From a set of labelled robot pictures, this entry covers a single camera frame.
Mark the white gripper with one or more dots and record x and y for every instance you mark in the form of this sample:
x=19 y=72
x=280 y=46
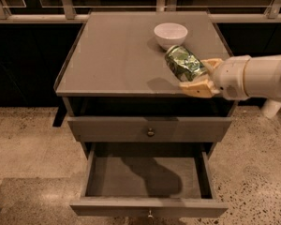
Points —
x=230 y=76

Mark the green soda can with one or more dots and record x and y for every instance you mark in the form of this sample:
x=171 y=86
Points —
x=184 y=64

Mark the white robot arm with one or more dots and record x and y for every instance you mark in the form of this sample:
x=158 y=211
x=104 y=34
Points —
x=262 y=78

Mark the grey top drawer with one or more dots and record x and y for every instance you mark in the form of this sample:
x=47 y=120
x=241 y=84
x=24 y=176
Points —
x=120 y=129

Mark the brass top drawer knob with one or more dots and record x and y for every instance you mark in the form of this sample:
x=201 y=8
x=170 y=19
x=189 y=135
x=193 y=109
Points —
x=150 y=132

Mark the grey drawer cabinet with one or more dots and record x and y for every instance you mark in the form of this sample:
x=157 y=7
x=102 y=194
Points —
x=116 y=67

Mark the open grey middle drawer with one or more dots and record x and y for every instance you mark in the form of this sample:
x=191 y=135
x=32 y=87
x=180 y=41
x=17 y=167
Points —
x=127 y=179

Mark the white ceramic bowl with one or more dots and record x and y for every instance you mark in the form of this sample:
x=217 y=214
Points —
x=169 y=34

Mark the white pillar post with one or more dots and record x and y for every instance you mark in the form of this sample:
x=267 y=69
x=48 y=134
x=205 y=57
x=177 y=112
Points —
x=270 y=108

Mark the metal railing frame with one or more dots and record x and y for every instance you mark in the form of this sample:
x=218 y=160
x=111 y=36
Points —
x=78 y=11

